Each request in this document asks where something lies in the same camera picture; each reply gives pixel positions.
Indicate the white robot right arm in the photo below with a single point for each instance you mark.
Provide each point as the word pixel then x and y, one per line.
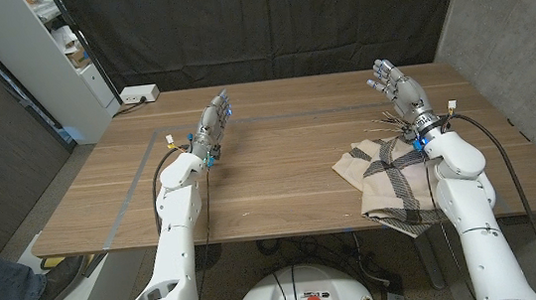
pixel 476 228

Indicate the white shelf cabinet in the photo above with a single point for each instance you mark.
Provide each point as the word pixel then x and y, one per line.
pixel 35 69

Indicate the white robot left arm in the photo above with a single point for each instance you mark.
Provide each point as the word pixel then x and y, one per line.
pixel 178 249

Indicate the beige plaid scarf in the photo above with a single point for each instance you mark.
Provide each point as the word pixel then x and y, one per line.
pixel 387 187

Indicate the small cardboard box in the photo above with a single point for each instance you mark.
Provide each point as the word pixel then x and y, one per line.
pixel 78 57

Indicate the black backdrop stand pole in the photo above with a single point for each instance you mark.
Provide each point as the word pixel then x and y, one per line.
pixel 87 49

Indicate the black backdrop curtain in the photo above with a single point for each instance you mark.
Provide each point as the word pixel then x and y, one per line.
pixel 259 21

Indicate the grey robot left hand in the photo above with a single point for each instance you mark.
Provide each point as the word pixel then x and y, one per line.
pixel 213 123

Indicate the grey table leg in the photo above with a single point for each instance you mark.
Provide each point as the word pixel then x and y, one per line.
pixel 429 263

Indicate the white power outlet box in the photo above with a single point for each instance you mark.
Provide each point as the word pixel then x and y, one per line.
pixel 140 93

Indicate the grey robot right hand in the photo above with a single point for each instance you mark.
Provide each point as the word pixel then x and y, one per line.
pixel 409 95

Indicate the dark leather shoe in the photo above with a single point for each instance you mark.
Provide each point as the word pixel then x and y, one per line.
pixel 58 287

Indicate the round black floor fan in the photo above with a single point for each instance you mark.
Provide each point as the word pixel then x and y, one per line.
pixel 211 256

